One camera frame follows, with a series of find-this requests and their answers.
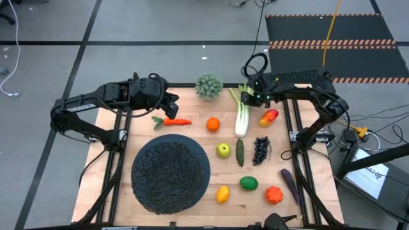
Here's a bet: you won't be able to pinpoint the white floor cable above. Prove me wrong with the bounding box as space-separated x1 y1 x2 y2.
0 0 22 97

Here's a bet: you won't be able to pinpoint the yellow hanging cable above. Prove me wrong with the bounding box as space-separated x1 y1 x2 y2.
321 0 343 67

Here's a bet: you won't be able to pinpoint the thin black hanging cable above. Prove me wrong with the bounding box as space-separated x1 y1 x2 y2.
242 0 269 78

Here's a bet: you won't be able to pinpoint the yellow cable plug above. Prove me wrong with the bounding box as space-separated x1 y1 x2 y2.
354 126 370 139

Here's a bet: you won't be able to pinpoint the dark woven wire basket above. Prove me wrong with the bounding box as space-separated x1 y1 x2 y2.
131 142 205 215

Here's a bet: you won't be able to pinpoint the black power adapter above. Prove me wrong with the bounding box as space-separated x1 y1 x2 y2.
344 129 359 143

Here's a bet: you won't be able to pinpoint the green toy apple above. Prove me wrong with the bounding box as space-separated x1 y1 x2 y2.
216 142 232 159

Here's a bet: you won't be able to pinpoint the red yellow toy mango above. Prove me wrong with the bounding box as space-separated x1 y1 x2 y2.
258 109 279 128

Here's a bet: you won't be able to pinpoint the orange toy carrot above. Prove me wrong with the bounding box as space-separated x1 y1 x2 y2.
151 116 193 131

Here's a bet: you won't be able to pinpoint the dark purple toy grapes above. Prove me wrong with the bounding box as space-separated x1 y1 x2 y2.
252 136 272 166

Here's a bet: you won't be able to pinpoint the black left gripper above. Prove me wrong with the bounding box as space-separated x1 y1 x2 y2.
127 72 180 120

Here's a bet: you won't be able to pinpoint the black hazard-striped floor mat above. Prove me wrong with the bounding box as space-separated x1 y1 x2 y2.
265 13 397 45
268 44 409 84

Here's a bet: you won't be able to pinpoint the dark green toy cucumber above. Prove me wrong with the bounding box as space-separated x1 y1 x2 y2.
235 139 245 167

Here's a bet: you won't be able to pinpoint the black office chair base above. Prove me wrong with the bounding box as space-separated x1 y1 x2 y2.
0 0 17 26

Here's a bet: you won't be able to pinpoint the potted green succulent plant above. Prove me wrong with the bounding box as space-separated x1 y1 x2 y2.
194 72 224 101

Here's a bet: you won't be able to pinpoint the yellow toy lemon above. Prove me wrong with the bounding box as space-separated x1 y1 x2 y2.
215 185 231 204

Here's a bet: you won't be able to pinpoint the round dark blue placemat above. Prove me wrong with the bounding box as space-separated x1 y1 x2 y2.
131 134 212 215

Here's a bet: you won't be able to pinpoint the green white toy celery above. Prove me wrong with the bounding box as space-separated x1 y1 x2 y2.
228 81 255 139

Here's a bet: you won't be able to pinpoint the purple toy eggplant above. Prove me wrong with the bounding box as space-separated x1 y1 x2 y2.
281 168 302 206

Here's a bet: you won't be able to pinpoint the orange toy orange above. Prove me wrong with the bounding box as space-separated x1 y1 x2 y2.
206 117 221 133

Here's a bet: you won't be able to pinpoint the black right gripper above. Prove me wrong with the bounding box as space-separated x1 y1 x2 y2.
240 73 277 108

